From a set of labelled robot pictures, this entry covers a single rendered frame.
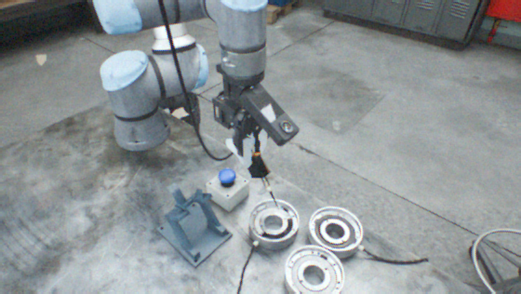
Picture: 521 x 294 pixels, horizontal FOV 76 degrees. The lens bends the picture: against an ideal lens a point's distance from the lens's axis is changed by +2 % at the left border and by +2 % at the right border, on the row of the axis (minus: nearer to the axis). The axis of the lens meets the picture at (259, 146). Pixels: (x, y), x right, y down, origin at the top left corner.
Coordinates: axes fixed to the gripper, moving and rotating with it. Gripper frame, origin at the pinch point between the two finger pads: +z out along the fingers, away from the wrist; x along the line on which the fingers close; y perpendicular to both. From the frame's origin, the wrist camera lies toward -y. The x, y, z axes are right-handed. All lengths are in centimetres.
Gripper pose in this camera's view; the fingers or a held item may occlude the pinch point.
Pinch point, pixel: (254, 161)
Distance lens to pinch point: 67.4
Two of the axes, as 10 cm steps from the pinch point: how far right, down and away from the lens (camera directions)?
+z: 0.0, 7.6, 6.5
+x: -6.8, 4.8, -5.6
